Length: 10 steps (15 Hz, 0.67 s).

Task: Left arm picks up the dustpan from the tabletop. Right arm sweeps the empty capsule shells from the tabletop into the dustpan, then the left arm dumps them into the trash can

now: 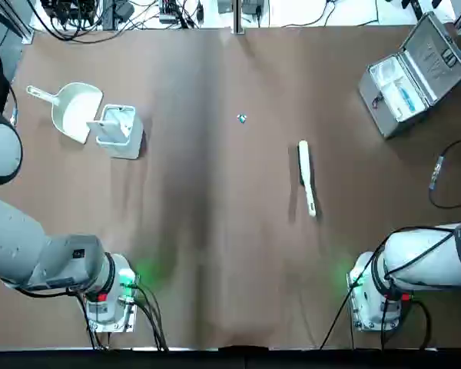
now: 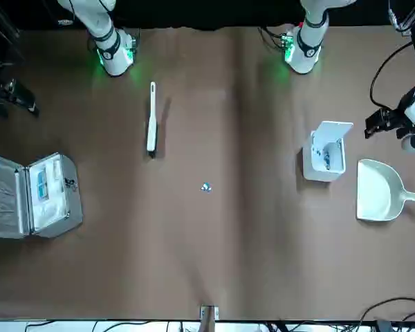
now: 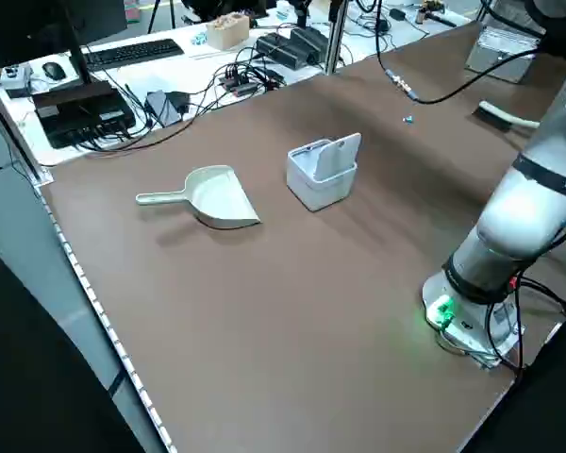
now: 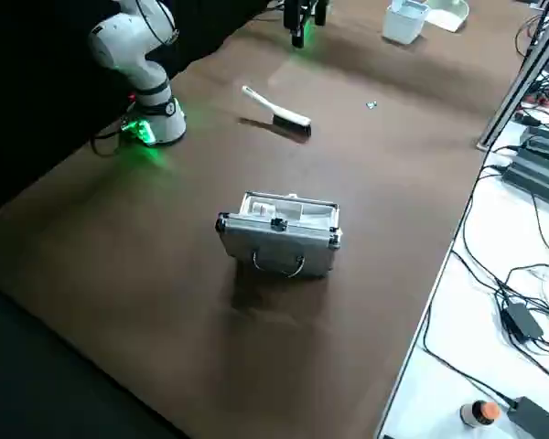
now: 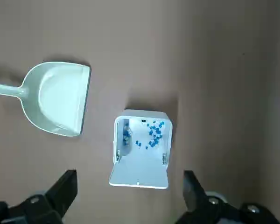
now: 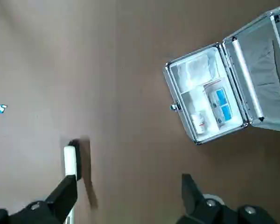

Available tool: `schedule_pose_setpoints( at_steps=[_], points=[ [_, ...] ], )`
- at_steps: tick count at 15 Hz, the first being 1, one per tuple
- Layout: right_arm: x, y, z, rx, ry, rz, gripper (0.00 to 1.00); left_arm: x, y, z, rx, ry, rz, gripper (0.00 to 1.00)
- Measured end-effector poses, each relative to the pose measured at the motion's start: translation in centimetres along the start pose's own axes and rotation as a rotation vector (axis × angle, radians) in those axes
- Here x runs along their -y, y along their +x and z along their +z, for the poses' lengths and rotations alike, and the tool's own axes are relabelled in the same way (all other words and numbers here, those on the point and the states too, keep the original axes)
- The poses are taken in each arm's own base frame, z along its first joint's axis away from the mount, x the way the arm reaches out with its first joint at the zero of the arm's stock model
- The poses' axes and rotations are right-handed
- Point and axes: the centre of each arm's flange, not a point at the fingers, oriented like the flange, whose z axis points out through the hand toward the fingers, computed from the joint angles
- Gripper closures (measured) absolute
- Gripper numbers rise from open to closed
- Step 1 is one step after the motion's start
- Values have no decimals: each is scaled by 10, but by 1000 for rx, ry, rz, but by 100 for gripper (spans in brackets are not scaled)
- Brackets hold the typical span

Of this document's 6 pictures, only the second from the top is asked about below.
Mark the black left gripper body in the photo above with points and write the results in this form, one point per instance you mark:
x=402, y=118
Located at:
x=394, y=119

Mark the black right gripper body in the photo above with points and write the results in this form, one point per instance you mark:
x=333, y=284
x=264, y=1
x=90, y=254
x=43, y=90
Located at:
x=1, y=91

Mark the pale grey plastic dustpan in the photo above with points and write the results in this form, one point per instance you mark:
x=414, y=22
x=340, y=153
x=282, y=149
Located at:
x=373, y=193

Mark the white hand brush black bristles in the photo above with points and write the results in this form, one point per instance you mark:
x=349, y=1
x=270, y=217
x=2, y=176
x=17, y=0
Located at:
x=152, y=131

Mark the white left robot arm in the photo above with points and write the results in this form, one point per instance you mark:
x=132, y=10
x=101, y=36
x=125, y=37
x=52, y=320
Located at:
x=307, y=52

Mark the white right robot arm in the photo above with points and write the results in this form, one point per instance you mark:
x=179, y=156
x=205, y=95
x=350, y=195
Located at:
x=114, y=58

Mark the white trash can flip lid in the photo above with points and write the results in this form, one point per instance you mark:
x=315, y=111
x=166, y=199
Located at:
x=318, y=173

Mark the open aluminium case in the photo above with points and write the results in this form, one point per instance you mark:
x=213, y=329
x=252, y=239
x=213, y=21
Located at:
x=7, y=193

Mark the blue white medicine box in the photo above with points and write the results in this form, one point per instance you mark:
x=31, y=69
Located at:
x=41, y=185

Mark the white side desk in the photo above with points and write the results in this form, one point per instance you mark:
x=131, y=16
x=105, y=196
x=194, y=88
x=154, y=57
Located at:
x=72, y=326

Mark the black frame profile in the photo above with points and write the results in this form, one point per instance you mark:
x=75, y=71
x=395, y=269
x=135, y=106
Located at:
x=3, y=27

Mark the silver frame profile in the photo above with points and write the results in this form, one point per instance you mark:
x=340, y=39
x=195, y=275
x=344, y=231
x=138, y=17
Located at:
x=399, y=20

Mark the aluminium camera post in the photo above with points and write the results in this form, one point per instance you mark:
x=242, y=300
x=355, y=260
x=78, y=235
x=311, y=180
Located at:
x=209, y=313

